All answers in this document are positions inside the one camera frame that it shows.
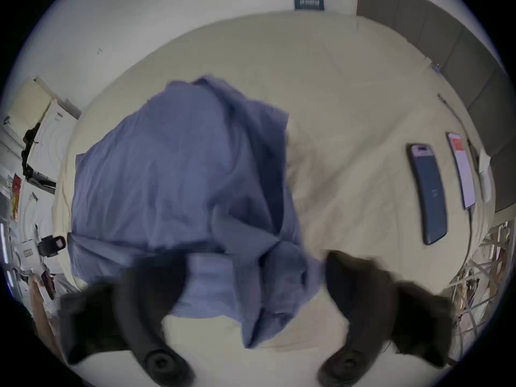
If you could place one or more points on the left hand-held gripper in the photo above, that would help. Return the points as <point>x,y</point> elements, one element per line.
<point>40,248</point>

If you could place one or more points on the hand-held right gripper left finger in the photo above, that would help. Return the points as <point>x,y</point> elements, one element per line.
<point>133,317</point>

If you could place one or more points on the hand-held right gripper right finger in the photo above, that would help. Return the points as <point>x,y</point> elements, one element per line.
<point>363,308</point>

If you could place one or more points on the blue shirt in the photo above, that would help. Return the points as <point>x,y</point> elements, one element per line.
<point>181,200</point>

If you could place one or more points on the dark blue phone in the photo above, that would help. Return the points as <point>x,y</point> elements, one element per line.
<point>429,194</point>

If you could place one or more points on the white card with red label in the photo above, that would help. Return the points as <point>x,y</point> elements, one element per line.
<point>462,169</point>

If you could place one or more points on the bed with beige sheet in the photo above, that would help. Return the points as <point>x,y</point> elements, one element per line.
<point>354,107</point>

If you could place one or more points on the grey padded headboard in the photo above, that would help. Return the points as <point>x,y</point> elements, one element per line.
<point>455,55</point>

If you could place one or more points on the dark green wall sign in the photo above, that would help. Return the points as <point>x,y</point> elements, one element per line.
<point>308,0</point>

